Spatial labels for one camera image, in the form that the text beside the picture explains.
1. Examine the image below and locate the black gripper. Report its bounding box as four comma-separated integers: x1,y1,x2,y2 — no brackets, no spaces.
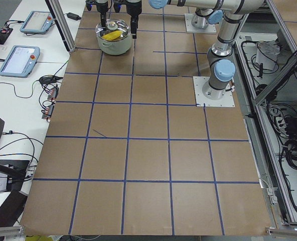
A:
126,0,142,39
95,0,108,28

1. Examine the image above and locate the glass pot lid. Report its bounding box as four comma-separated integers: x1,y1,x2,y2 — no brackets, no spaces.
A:
95,19,130,42

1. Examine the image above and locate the yellow corn cob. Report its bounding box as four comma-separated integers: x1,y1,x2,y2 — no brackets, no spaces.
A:
102,30,123,41

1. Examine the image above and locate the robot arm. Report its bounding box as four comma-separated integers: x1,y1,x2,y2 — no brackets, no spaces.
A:
149,1,263,100
85,1,223,29

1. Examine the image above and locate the pale green cooking pot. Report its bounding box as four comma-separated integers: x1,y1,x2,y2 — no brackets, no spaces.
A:
96,33,132,56

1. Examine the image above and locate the black power brick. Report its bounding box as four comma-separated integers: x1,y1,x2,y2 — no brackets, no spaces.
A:
67,12,81,21

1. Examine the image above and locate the upper teach pendant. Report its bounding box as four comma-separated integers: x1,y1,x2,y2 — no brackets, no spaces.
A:
20,11,54,34

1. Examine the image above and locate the teach pendant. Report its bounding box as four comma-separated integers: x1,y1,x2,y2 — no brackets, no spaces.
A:
20,11,54,34
0,45,40,78

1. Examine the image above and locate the small black adapter left table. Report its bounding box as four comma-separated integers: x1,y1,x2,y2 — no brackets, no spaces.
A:
39,75,63,85

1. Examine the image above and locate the lower teach pendant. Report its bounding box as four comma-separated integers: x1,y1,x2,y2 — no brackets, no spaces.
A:
0,45,40,78

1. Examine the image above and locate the white bucket on shelf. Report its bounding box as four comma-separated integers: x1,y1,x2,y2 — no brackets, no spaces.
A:
255,41,280,71

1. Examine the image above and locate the black laptop stand base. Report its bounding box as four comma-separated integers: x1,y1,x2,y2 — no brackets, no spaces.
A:
0,118,30,192

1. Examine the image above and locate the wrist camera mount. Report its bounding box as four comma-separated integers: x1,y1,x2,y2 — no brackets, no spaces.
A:
113,0,123,13
85,0,94,11

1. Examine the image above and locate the aluminium frame post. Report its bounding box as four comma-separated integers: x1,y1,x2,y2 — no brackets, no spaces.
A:
45,0,75,53

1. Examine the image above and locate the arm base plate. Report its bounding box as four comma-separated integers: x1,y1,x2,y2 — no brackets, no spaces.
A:
193,76,235,107
184,14,217,34

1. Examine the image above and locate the right side frame rail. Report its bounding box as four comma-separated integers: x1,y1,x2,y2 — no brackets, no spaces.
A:
235,1,297,226

